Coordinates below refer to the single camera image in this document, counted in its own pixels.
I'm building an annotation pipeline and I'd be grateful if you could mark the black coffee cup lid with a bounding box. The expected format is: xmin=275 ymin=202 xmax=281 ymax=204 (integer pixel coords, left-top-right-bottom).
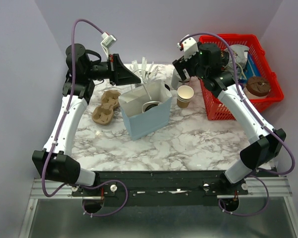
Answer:
xmin=142 ymin=101 xmax=161 ymax=113

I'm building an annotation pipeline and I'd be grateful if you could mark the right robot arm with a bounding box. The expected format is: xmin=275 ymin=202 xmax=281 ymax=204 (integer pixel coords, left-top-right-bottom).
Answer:
xmin=173 ymin=38 xmax=286 ymax=194

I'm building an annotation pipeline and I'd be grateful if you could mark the blue paper bag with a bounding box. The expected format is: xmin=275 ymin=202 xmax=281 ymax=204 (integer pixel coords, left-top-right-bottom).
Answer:
xmin=119 ymin=79 xmax=172 ymax=140

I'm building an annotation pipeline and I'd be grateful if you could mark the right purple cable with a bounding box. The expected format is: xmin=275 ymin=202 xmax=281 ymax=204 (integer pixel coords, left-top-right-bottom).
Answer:
xmin=180 ymin=33 xmax=296 ymax=217

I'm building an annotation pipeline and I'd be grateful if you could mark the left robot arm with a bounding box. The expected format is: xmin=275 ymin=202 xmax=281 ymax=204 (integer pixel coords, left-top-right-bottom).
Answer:
xmin=32 ymin=44 xmax=141 ymax=196

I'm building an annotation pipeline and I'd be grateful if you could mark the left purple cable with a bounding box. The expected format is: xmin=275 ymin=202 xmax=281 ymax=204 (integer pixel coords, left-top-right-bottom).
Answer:
xmin=41 ymin=18 xmax=129 ymax=218

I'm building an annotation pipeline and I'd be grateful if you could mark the black instant noodle cup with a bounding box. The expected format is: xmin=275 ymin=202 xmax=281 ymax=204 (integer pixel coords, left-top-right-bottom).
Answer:
xmin=221 ymin=50 xmax=230 ymax=68

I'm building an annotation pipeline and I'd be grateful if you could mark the red plastic basket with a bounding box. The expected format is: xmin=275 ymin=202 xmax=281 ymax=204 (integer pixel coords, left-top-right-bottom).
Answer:
xmin=200 ymin=34 xmax=284 ymax=122

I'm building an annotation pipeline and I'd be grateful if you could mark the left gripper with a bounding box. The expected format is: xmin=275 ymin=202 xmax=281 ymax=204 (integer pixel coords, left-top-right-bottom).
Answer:
xmin=84 ymin=54 xmax=141 ymax=85

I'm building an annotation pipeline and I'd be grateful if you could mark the grey foil snack bag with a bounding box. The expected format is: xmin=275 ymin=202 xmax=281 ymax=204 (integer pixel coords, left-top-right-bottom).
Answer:
xmin=224 ymin=44 xmax=249 ymax=78

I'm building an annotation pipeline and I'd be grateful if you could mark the brown lidded dessert cup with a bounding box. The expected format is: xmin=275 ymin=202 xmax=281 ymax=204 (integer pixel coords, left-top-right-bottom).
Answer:
xmin=243 ymin=76 xmax=271 ymax=100

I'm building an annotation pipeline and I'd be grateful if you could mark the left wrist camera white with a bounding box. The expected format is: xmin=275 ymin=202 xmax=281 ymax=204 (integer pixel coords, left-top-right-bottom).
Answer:
xmin=101 ymin=32 xmax=117 ymax=59

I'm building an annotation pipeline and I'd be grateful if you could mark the blue box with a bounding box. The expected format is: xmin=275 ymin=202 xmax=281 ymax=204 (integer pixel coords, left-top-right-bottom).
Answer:
xmin=244 ymin=54 xmax=261 ymax=79

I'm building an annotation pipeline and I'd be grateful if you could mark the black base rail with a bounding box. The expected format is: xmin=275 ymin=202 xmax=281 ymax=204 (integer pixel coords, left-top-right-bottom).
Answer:
xmin=72 ymin=171 xmax=248 ymax=207

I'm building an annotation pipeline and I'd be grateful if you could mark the purple cable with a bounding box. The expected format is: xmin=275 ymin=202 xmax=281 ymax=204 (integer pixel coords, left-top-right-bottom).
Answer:
xmin=180 ymin=33 xmax=296 ymax=217
xmin=41 ymin=18 xmax=129 ymax=218

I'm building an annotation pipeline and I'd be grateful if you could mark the grey wrapped paper roll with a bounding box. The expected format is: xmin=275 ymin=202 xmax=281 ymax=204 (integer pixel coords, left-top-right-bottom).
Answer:
xmin=171 ymin=69 xmax=191 ymax=90

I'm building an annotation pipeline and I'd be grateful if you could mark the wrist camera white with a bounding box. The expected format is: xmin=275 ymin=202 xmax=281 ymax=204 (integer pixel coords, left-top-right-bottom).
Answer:
xmin=101 ymin=32 xmax=117 ymax=59
xmin=177 ymin=37 xmax=199 ymax=61

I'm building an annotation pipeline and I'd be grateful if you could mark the stack of paper cups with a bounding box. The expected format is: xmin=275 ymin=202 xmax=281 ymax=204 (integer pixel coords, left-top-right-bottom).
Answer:
xmin=177 ymin=85 xmax=194 ymax=108

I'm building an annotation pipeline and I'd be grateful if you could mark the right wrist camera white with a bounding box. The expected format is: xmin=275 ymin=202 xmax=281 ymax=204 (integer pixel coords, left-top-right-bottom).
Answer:
xmin=177 ymin=37 xmax=199 ymax=61

